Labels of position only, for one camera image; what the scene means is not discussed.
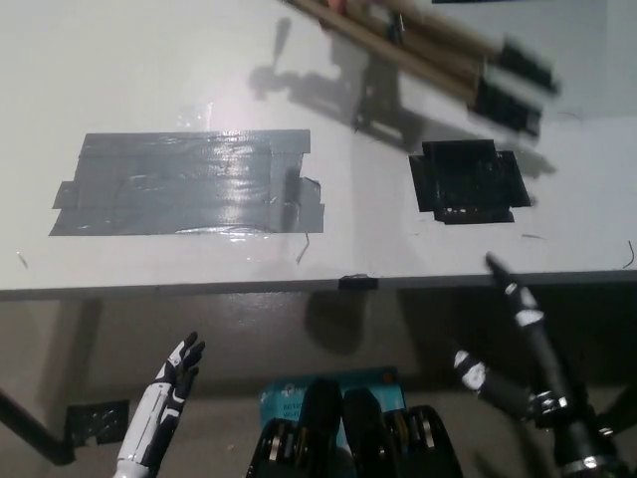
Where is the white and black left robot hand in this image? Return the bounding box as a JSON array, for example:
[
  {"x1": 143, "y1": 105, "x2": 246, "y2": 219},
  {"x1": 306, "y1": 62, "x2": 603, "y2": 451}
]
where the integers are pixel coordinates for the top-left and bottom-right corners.
[{"x1": 114, "y1": 332, "x2": 207, "y2": 478}]

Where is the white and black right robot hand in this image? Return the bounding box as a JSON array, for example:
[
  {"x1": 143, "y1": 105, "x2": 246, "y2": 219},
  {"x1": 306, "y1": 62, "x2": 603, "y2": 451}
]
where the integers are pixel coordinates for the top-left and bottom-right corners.
[{"x1": 451, "y1": 252, "x2": 604, "y2": 467}]

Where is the wooden tripod with black feet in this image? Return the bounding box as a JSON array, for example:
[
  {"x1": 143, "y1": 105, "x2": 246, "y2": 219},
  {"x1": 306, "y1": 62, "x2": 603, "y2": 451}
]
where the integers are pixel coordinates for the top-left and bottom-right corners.
[{"x1": 283, "y1": 0, "x2": 562, "y2": 144}]

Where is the black metal table leg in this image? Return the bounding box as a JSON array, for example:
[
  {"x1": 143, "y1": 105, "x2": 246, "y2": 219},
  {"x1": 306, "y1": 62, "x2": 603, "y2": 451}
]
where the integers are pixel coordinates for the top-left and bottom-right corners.
[{"x1": 0, "y1": 385, "x2": 77, "y2": 468}]

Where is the teal cardboard box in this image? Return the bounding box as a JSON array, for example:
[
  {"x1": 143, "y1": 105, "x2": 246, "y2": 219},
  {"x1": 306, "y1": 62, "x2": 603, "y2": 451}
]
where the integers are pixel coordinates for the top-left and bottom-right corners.
[{"x1": 258, "y1": 366, "x2": 407, "y2": 449}]

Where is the square black tape patch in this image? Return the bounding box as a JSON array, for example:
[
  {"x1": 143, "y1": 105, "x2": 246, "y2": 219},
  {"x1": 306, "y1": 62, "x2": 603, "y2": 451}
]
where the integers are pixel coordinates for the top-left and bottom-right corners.
[{"x1": 408, "y1": 138, "x2": 537, "y2": 227}]

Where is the large grey tape patch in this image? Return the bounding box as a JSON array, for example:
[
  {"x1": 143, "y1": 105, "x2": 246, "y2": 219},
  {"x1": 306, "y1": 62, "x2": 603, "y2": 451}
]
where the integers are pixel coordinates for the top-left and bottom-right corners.
[{"x1": 48, "y1": 128, "x2": 325, "y2": 238}]

